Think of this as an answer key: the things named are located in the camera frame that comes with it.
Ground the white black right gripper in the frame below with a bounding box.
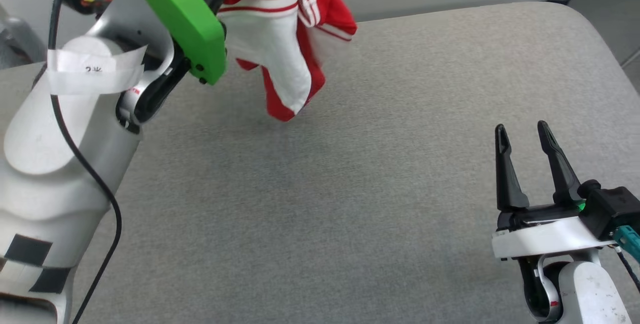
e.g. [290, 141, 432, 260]
[492, 120, 617, 261]

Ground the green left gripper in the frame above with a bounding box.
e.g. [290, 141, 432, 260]
[107, 0, 237, 86]

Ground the red and white garment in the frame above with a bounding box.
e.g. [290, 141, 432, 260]
[175, 0, 358, 122]

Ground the white paper label strip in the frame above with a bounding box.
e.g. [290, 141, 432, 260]
[46, 44, 148, 96]

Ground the grey fabric padded surface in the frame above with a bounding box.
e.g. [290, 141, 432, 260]
[0, 2, 640, 324]

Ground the teal connector on right camera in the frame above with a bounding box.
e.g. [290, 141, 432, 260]
[614, 225, 640, 262]

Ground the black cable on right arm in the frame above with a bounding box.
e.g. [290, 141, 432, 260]
[616, 247, 640, 292]

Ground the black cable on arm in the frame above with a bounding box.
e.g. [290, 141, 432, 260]
[47, 0, 123, 324]
[616, 247, 640, 292]

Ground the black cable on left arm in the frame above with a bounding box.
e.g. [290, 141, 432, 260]
[47, 0, 123, 324]

